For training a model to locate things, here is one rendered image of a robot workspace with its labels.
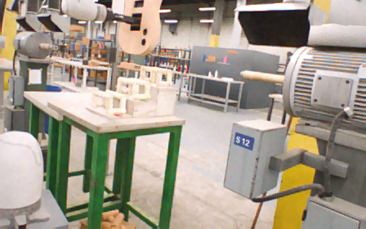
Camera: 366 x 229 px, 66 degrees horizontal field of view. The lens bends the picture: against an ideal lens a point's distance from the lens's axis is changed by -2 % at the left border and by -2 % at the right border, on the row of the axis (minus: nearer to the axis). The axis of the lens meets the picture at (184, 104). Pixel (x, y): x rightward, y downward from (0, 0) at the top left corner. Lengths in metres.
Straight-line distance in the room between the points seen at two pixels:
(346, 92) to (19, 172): 1.00
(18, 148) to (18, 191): 0.13
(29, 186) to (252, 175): 0.69
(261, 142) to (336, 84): 0.29
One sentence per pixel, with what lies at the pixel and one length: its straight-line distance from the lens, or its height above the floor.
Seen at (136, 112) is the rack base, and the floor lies 0.96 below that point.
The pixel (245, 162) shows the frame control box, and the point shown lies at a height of 1.02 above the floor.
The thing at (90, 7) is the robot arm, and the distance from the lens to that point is 1.53.
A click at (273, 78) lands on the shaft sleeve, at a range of 1.14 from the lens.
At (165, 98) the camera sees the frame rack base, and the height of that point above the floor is 1.04.
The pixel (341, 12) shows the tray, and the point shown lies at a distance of 1.18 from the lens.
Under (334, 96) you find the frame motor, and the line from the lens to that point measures 0.93.
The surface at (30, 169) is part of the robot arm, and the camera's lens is 1.03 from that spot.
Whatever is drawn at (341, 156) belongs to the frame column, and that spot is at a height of 1.05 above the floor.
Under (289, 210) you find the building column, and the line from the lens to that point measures 2.22.
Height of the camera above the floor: 1.27
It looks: 8 degrees down
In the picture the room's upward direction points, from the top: 7 degrees clockwise
